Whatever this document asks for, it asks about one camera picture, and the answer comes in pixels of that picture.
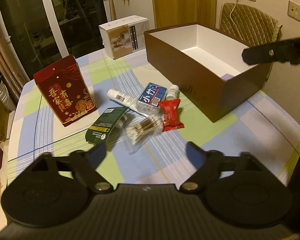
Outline white charger cable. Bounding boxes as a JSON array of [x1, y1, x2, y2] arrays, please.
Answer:
[[229, 0, 253, 46]]

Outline quilted olive chair cover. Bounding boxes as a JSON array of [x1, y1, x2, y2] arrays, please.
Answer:
[[219, 3, 282, 46]]

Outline dark green carded package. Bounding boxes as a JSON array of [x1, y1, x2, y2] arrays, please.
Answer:
[[85, 106, 128, 145]]

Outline checked tablecloth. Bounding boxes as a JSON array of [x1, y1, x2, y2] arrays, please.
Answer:
[[7, 50, 300, 185]]

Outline small white bottle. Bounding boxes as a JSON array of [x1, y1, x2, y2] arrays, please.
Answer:
[[166, 85, 179, 100]]

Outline red gold gift box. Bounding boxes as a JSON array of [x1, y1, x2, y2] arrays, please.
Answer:
[[33, 55, 97, 127]]

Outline purple cosmetic tube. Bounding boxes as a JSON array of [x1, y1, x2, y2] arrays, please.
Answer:
[[221, 73, 234, 81]]

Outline red snack packet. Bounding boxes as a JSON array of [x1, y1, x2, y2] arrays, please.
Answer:
[[159, 99, 184, 132]]

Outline white product box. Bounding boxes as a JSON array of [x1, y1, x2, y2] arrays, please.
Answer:
[[99, 15, 149, 60]]

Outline brown cardboard storage box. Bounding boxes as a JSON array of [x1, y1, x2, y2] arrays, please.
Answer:
[[144, 23, 271, 122]]

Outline cotton swabs plastic bag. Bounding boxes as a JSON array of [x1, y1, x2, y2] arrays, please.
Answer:
[[124, 114, 163, 154]]

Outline white barcode tube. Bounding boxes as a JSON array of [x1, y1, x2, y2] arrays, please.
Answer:
[[107, 89, 148, 117]]

